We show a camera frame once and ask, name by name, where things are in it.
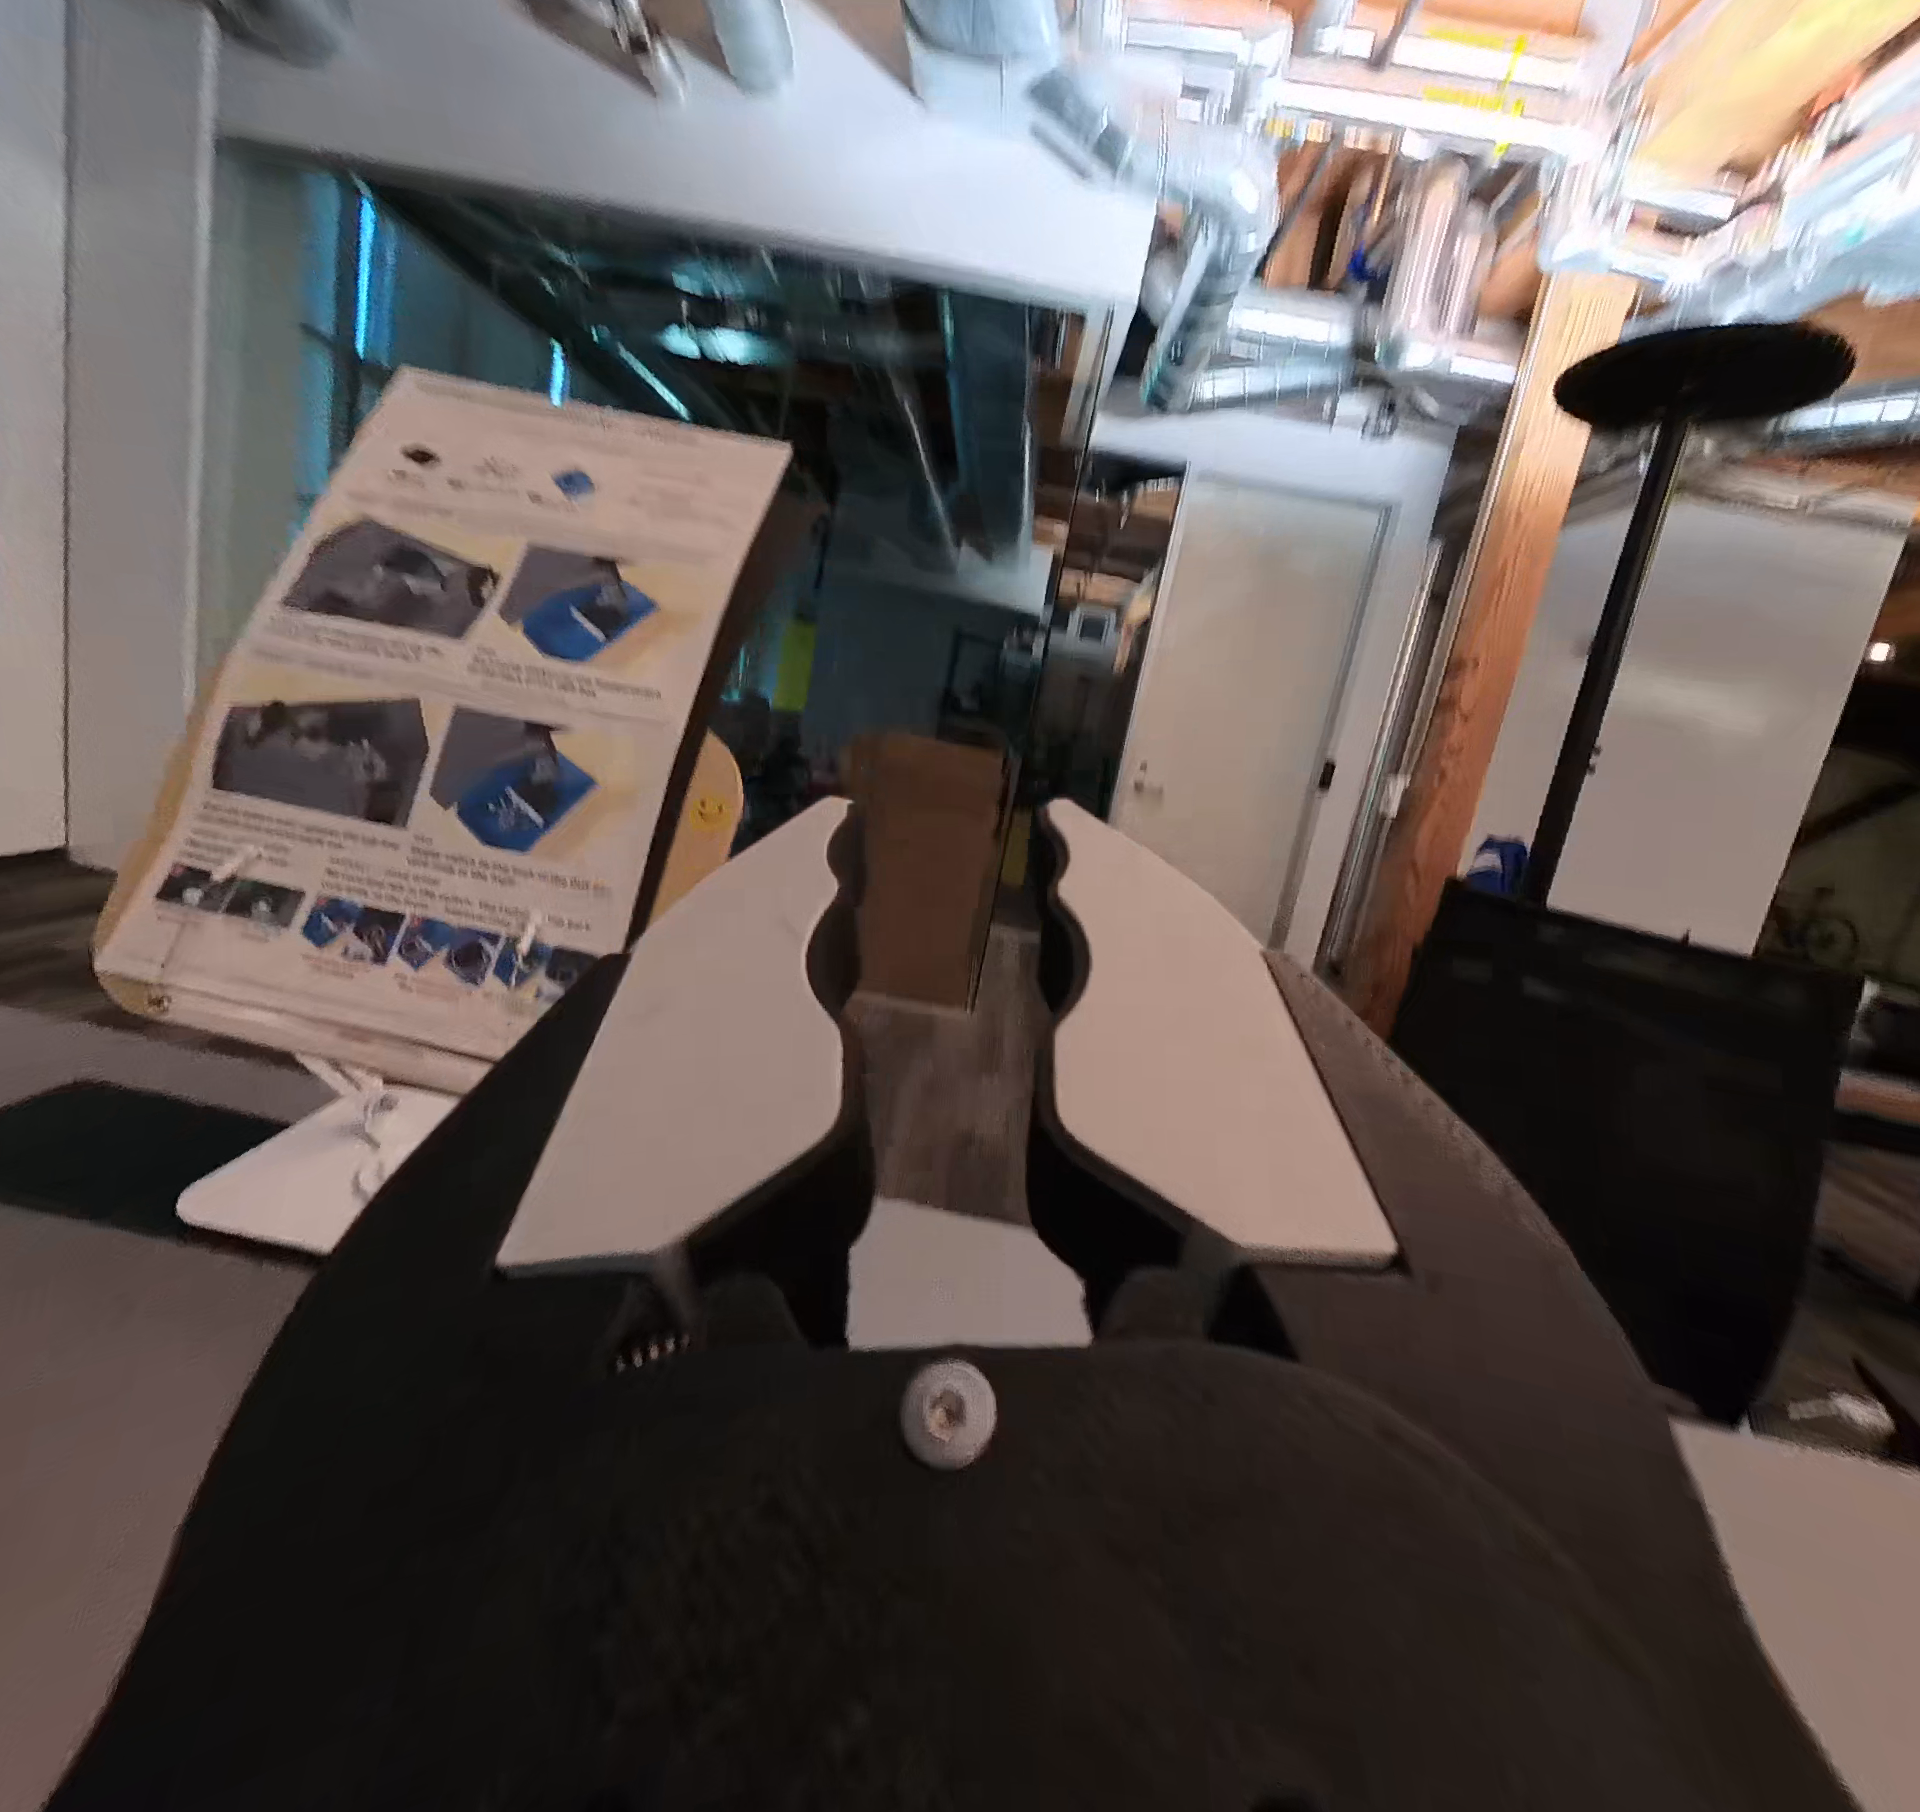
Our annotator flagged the wooden post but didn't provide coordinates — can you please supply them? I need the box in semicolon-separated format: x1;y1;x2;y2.
1339;268;1642;1036

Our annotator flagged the wooden backing board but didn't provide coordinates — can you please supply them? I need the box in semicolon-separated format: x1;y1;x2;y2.
635;732;744;944

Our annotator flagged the white door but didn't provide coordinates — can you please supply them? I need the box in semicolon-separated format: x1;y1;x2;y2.
1111;467;1403;949

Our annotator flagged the brown cardboard box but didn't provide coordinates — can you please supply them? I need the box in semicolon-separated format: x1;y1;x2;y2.
839;732;1023;1020

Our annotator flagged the silver spiral air duct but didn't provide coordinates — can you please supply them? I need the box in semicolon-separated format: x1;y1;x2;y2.
1131;164;1282;403

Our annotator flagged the printed instruction sheet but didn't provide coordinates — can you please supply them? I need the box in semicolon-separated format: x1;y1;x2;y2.
89;365;797;1070

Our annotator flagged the black mat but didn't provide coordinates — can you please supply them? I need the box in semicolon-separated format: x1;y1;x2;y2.
0;1084;293;1249

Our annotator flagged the black floor lamp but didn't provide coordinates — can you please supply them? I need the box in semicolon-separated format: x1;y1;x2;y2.
1524;321;1856;909

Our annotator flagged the white stand base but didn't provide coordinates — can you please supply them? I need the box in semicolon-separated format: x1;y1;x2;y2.
173;1053;499;1253

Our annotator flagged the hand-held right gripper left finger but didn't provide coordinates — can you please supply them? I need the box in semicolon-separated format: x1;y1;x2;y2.
491;797;877;1354

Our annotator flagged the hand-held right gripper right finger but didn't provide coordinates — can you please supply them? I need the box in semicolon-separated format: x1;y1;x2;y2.
1025;797;1403;1348

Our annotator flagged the black office chair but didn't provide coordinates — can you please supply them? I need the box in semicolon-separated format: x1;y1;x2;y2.
1387;872;1874;1419

